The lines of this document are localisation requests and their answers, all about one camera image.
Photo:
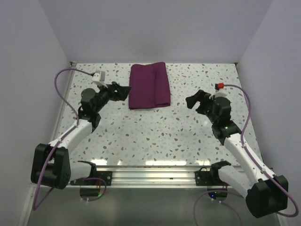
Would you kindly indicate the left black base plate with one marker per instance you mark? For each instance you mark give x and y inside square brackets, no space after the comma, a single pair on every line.
[98,178]

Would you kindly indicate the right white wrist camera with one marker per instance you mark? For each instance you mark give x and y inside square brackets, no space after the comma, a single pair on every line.
[220,91]

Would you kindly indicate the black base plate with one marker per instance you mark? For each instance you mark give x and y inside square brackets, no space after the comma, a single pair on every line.
[98,178]
[207,176]

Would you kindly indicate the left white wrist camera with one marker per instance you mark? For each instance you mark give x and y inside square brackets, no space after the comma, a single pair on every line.
[98,78]

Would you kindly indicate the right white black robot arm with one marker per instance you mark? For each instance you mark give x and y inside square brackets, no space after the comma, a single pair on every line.
[263,191]

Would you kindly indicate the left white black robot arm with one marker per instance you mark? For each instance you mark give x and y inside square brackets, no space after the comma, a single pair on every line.
[52,166]

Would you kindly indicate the purple surgical kit cloth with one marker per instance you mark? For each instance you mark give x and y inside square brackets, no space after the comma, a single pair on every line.
[149,86]

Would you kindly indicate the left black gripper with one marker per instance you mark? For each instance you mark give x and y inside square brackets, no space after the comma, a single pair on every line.
[117,95]

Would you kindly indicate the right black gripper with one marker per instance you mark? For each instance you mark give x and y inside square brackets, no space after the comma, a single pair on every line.
[201,97]

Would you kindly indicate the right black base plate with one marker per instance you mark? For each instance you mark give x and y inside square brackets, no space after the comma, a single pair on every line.
[207,176]

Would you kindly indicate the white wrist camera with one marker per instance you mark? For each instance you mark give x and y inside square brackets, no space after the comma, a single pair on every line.
[98,78]
[220,91]

